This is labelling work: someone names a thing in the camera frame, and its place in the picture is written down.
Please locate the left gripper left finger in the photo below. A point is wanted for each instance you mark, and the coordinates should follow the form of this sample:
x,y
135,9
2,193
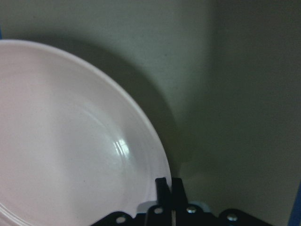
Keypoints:
x,y
159,214

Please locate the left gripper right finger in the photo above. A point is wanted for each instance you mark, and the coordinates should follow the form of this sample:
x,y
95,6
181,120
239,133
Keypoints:
x,y
189,214

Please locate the pink plate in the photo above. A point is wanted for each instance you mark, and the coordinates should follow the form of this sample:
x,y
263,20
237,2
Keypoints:
x,y
74,146

